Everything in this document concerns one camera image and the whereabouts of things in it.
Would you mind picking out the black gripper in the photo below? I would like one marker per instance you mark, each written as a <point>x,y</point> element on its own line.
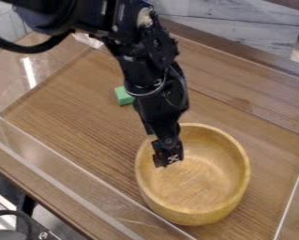
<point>161,104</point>

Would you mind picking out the brown wooden bowl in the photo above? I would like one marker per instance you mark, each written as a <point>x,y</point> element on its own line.
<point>195,191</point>

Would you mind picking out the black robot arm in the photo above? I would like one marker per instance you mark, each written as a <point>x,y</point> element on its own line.
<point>127,26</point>

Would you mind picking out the green rectangular block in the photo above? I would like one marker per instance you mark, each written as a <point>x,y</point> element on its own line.
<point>123,97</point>

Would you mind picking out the clear acrylic tray wall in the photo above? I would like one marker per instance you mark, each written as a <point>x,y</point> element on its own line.
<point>97,209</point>

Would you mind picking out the black metal table frame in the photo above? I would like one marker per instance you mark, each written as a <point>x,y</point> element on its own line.
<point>26,206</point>

